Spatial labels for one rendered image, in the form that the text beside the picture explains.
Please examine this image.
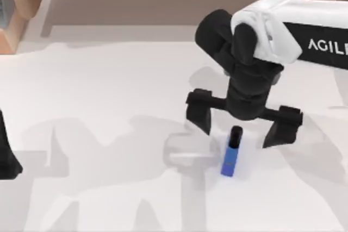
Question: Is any blue and black stapler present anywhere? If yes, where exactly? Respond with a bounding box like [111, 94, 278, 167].
[220, 125, 244, 179]

